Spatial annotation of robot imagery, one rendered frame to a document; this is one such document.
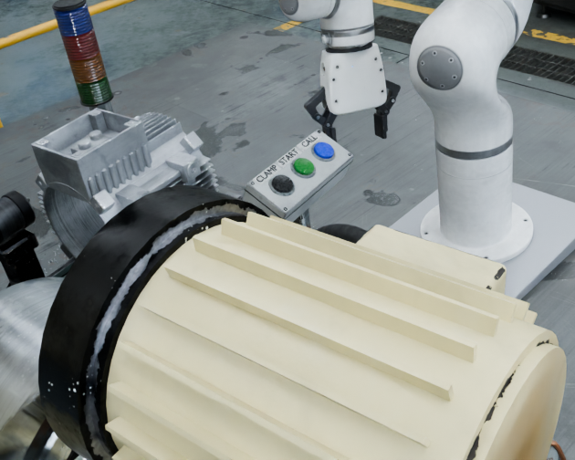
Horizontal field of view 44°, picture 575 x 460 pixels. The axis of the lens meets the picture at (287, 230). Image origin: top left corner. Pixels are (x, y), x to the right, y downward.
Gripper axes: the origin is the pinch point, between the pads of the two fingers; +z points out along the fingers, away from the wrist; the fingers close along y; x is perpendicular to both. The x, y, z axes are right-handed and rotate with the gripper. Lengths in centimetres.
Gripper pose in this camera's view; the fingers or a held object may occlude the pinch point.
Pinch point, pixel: (356, 137)
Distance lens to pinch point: 121.4
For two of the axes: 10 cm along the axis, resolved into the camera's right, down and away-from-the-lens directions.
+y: 9.3, -2.5, 2.7
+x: -3.5, -3.6, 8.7
